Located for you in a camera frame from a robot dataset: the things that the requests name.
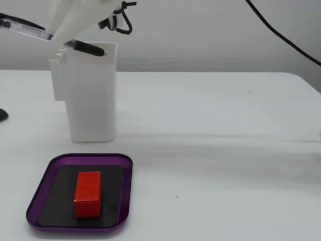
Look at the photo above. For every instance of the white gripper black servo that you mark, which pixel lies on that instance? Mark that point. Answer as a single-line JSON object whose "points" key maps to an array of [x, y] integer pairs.
{"points": [[65, 23]]}

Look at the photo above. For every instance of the black clear gel pen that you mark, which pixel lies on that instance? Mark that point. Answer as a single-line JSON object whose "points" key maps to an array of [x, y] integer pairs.
{"points": [[22, 28]]}

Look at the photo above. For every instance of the white plastic pen holder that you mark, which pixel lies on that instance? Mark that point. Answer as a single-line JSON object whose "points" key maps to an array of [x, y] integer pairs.
{"points": [[90, 100]]}

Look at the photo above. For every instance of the dark rounded object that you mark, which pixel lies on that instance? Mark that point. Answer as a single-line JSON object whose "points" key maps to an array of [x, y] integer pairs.
{"points": [[3, 115]]}

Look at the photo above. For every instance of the purple metal tray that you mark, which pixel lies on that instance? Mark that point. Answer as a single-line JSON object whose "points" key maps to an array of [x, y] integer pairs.
{"points": [[49, 180]]}

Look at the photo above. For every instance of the black mat inside tray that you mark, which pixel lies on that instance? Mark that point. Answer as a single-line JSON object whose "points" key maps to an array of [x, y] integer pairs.
{"points": [[65, 190]]}

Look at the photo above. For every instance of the red studded block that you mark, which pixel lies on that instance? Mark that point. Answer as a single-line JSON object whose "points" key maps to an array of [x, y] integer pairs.
{"points": [[87, 193]]}

